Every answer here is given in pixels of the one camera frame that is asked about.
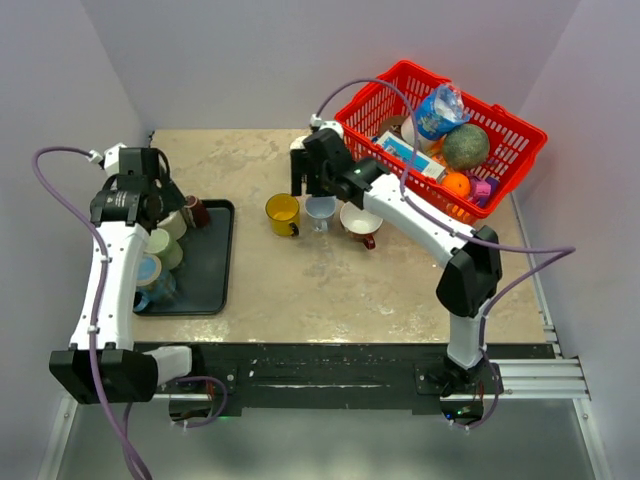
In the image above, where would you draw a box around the pale blue mug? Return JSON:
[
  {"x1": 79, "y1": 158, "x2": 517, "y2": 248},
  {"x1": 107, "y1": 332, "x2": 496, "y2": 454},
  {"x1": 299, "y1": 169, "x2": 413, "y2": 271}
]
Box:
[{"x1": 305, "y1": 196, "x2": 336, "y2": 233}]

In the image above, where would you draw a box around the yellow mug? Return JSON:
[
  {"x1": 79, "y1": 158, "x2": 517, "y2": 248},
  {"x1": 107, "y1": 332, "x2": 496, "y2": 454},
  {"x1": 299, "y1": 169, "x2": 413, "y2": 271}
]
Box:
[{"x1": 265, "y1": 193, "x2": 300, "y2": 237}]

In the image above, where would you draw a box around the brown floral mug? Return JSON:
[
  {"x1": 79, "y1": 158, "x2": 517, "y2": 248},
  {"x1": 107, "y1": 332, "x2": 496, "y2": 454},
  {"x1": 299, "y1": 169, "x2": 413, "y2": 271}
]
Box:
[{"x1": 339, "y1": 203, "x2": 383, "y2": 250}]

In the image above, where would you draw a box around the teal rimmed mug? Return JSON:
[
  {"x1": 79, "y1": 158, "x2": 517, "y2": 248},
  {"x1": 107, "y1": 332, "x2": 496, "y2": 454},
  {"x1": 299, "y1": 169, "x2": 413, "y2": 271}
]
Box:
[{"x1": 133, "y1": 254, "x2": 176, "y2": 313}]

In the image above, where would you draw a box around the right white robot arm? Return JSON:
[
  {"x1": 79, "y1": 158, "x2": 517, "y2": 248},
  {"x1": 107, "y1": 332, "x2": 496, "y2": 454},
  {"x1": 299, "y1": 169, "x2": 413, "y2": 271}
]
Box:
[{"x1": 289, "y1": 128, "x2": 502, "y2": 393}]

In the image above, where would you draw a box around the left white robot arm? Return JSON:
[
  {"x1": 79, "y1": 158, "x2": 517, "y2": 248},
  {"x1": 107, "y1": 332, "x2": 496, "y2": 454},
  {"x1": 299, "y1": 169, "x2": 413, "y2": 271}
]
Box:
[{"x1": 49, "y1": 145, "x2": 207, "y2": 404}]

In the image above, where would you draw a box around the white cream mug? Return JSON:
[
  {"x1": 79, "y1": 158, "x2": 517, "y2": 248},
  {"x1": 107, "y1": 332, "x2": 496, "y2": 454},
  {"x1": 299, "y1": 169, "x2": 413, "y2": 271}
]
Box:
[{"x1": 158, "y1": 211, "x2": 188, "y2": 241}]

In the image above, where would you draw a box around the dark maroon mug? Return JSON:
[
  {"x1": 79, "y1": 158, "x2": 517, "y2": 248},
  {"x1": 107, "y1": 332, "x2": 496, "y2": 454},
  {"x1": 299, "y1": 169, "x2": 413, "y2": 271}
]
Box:
[{"x1": 182, "y1": 195, "x2": 210, "y2": 229}]

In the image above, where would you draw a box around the pale green mug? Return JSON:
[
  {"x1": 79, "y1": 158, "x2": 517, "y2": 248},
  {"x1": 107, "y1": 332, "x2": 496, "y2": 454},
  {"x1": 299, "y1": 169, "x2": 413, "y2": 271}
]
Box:
[{"x1": 144, "y1": 228, "x2": 184, "y2": 270}]

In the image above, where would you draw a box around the black labelled can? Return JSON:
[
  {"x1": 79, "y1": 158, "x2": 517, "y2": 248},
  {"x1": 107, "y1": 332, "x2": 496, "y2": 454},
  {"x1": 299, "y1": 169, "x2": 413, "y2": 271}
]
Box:
[{"x1": 289, "y1": 135, "x2": 307, "y2": 151}]

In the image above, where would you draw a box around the blue white box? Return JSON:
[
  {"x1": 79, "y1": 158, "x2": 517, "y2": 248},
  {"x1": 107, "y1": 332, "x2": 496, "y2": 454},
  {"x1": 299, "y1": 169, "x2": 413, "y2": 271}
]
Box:
[{"x1": 376, "y1": 131, "x2": 447, "y2": 183}]

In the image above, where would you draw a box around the black plastic tray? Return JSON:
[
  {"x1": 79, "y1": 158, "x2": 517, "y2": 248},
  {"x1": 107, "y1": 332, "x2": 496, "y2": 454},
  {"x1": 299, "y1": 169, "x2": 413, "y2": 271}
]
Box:
[{"x1": 140, "y1": 199, "x2": 235, "y2": 316}]

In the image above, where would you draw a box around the orange fruit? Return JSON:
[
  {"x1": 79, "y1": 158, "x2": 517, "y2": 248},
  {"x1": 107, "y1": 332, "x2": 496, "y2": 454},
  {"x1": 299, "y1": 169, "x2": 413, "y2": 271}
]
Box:
[{"x1": 441, "y1": 172, "x2": 472, "y2": 199}]

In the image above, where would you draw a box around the blue white snack bag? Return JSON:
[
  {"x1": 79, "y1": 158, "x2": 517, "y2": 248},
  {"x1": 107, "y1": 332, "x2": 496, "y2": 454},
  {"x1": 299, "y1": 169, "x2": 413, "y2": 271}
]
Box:
[{"x1": 401, "y1": 83, "x2": 470, "y2": 143}]

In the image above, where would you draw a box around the green melon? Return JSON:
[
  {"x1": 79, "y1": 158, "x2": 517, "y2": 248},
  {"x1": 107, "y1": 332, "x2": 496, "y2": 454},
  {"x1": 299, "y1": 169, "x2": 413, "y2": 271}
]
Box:
[{"x1": 441, "y1": 123, "x2": 490, "y2": 171}]

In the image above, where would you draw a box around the purple toy block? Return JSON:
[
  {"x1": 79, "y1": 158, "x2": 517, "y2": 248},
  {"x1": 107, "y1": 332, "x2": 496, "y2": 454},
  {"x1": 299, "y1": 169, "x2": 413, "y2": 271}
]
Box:
[{"x1": 468, "y1": 176, "x2": 499, "y2": 208}]

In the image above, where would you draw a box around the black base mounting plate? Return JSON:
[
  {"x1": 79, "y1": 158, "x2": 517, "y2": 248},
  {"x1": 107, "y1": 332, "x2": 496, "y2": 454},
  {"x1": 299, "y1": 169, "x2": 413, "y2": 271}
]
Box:
[{"x1": 132, "y1": 342, "x2": 557, "y2": 417}]

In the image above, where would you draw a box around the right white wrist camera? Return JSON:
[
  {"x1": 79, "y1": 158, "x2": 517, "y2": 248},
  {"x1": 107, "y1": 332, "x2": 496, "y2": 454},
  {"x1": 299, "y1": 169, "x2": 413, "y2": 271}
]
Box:
[{"x1": 309, "y1": 113, "x2": 344, "y2": 140}]

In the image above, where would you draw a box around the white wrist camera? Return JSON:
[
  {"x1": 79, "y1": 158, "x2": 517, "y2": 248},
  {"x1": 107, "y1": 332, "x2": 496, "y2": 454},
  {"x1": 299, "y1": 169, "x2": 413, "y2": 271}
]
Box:
[
  {"x1": 309, "y1": 113, "x2": 344, "y2": 140},
  {"x1": 88, "y1": 143, "x2": 126, "y2": 176}
]

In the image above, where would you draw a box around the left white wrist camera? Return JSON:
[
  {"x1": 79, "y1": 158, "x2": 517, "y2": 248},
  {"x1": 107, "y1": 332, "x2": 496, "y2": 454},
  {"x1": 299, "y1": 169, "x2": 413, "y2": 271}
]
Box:
[{"x1": 88, "y1": 143, "x2": 126, "y2": 176}]

